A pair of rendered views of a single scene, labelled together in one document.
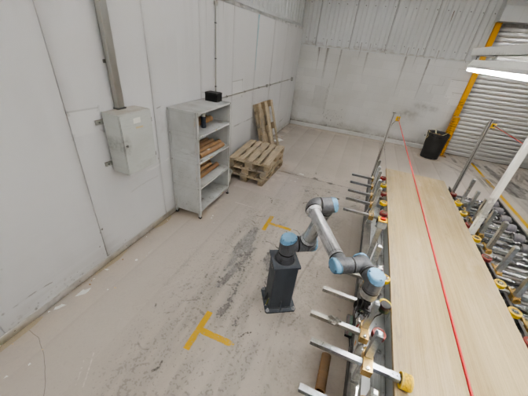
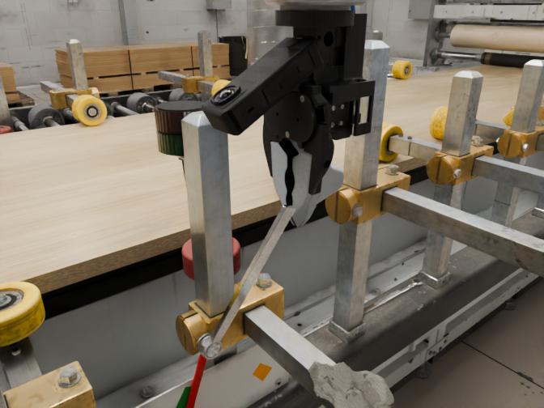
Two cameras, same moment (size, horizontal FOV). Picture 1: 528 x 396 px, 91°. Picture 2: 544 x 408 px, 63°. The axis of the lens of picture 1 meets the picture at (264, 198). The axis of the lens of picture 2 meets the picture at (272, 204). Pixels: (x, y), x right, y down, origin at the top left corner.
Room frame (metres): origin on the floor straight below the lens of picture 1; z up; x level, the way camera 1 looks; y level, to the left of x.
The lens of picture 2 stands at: (1.36, -0.42, 1.21)
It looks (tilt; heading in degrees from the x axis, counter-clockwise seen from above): 24 degrees down; 213
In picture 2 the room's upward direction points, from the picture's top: straight up
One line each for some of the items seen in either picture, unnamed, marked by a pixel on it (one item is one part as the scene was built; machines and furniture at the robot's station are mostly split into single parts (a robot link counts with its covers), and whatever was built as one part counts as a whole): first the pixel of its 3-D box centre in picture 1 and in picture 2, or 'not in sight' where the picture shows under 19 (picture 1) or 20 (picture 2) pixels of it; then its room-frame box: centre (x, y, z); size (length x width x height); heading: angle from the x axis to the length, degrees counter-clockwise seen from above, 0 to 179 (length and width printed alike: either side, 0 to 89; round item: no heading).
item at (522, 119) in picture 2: not in sight; (512, 175); (0.31, -0.49, 0.87); 0.04 x 0.04 x 0.48; 71
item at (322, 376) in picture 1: (323, 372); not in sight; (1.14, -0.65, 0.04); 0.30 x 0.08 x 0.08; 161
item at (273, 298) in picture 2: (364, 331); (230, 312); (1.00, -0.72, 0.85); 0.14 x 0.06 x 0.05; 161
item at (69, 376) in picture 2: not in sight; (69, 375); (1.19, -0.78, 0.86); 0.02 x 0.02 x 0.01
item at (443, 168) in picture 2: not in sight; (459, 163); (0.53, -0.56, 0.95); 0.14 x 0.06 x 0.05; 161
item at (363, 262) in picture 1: (361, 265); not in sight; (1.09, -0.59, 1.32); 0.12 x 0.12 x 0.09; 12
